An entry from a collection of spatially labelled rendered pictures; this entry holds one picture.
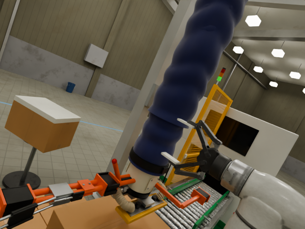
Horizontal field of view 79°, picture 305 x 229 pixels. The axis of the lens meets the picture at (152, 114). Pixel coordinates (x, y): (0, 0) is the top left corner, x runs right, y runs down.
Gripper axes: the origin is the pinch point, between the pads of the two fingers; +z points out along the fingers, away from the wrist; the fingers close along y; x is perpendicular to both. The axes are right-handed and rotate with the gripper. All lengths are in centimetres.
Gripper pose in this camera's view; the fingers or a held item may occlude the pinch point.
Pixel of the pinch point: (173, 137)
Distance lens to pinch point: 67.3
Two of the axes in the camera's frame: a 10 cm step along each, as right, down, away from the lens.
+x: 5.8, 1.4, 8.0
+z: -7.1, -4.0, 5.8
